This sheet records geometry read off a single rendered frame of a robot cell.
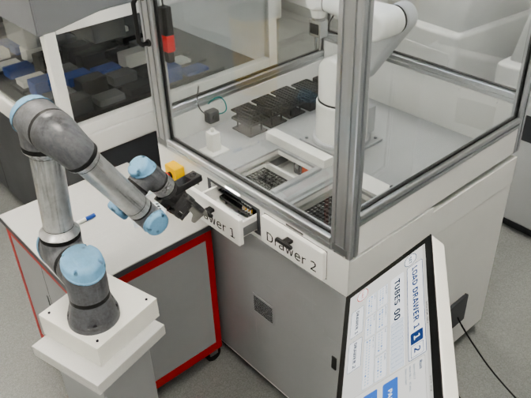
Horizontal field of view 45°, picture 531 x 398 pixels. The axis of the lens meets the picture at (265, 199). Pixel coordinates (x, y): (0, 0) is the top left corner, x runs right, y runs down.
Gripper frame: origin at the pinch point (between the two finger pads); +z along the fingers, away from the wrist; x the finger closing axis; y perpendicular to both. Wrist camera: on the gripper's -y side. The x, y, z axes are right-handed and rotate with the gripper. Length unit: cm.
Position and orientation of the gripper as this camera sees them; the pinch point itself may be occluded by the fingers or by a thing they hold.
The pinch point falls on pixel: (202, 210)
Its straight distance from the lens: 218.7
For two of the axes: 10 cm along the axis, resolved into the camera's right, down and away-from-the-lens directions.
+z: 4.5, 4.6, 7.7
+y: -5.9, 7.9, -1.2
